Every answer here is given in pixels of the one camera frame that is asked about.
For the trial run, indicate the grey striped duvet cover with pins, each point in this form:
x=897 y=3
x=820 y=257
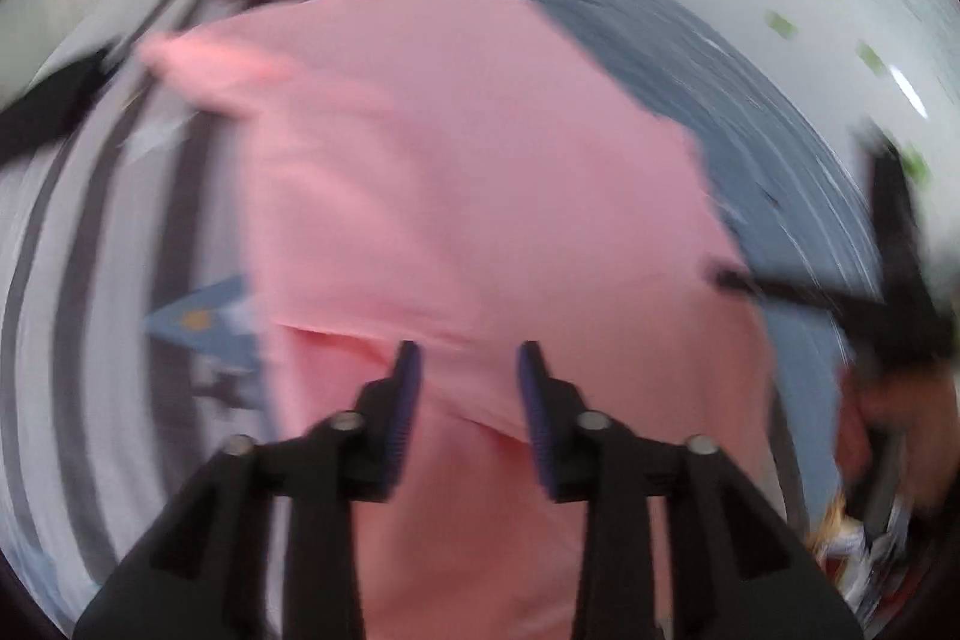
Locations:
x=112 y=310

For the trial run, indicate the black garment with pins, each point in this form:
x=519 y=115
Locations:
x=52 y=108

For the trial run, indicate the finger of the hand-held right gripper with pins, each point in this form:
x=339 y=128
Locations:
x=765 y=289

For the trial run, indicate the person's right hand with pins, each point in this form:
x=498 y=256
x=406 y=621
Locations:
x=922 y=407

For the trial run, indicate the colourful printed packet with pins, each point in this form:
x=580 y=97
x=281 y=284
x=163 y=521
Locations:
x=862 y=550

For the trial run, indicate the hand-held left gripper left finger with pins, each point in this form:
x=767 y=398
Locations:
x=405 y=415

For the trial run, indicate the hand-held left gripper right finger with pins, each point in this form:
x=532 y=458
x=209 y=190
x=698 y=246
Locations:
x=531 y=415

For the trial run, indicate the pink printed t-shirt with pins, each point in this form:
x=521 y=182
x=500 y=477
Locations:
x=465 y=197

